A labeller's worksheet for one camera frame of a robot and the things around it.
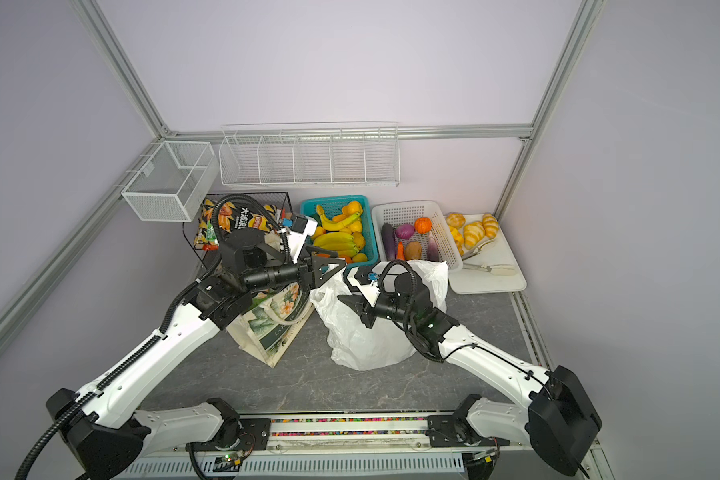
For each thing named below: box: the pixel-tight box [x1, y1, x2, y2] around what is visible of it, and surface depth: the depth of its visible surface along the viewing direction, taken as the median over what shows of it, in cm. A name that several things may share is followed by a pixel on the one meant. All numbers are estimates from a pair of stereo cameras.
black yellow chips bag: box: [194, 199, 279, 251], surface depth 94 cm
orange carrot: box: [396, 241, 405, 261], surface depth 109 cm
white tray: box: [448, 214, 527, 294], surface depth 111 cm
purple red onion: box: [395, 224, 415, 240], surface depth 114 cm
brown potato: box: [404, 241, 422, 260], surface depth 107 cm
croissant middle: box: [463, 221, 485, 250], surface depth 114 cm
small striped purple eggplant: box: [427, 231, 440, 262], surface depth 111 cm
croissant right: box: [482, 213, 499, 239], surface depth 118 cm
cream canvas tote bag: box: [226, 282, 315, 368], surface depth 79 cm
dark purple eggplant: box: [382, 223, 397, 261], surface depth 113 cm
